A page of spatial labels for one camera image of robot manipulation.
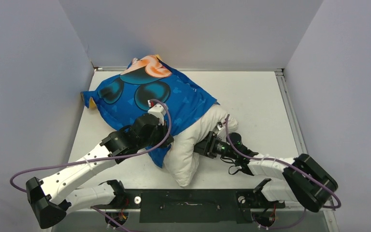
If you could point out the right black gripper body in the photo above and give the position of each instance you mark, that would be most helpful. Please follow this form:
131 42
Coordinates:
217 146

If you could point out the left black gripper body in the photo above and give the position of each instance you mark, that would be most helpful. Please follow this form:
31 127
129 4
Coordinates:
160 133

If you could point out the yellow and blue pillowcase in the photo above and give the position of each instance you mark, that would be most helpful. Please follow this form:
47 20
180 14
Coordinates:
123 98

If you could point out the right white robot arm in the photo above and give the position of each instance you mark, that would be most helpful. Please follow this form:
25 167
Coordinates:
300 179

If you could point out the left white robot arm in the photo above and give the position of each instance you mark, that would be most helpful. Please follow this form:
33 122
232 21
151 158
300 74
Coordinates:
112 150

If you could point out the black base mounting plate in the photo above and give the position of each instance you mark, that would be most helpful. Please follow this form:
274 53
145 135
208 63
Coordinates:
193 206

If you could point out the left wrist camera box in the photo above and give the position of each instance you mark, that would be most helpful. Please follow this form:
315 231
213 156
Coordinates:
158 110

